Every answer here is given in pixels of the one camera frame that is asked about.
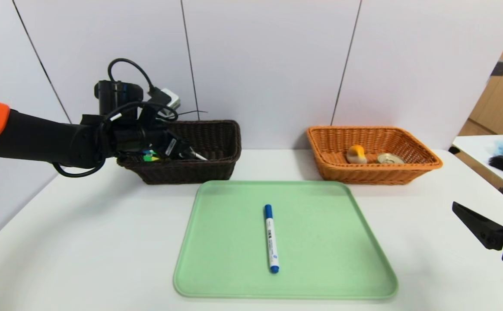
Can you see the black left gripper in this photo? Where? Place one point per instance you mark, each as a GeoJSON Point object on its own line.
{"type": "Point", "coordinates": [173, 147]}

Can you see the thin white pen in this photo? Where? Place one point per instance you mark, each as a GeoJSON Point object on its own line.
{"type": "Point", "coordinates": [201, 156]}

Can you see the colourful puzzle cube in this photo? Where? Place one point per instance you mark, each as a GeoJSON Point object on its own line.
{"type": "Point", "coordinates": [148, 157]}

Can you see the gold lid food can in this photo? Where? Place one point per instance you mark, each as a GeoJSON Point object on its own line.
{"type": "Point", "coordinates": [390, 158]}

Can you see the blue capped whiteboard marker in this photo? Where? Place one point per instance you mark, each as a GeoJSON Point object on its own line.
{"type": "Point", "coordinates": [271, 242]}

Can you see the white bun with orange top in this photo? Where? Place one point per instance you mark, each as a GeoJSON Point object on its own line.
{"type": "Point", "coordinates": [356, 154]}

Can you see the dark brown wicker basket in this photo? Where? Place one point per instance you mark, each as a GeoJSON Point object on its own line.
{"type": "Point", "coordinates": [217, 168]}

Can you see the orange wicker basket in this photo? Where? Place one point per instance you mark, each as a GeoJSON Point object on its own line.
{"type": "Point", "coordinates": [364, 175]}

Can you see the white side table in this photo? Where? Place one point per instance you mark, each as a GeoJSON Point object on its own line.
{"type": "Point", "coordinates": [476, 151]}

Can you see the wooden cabinet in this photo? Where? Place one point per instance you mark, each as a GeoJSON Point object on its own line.
{"type": "Point", "coordinates": [500, 103]}

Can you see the light green plastic tray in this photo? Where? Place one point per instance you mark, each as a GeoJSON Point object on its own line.
{"type": "Point", "coordinates": [320, 259]}

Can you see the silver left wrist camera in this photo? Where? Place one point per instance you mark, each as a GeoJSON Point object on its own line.
{"type": "Point", "coordinates": [171, 100]}

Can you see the dark grey wall box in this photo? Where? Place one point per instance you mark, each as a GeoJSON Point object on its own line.
{"type": "Point", "coordinates": [500, 69]}

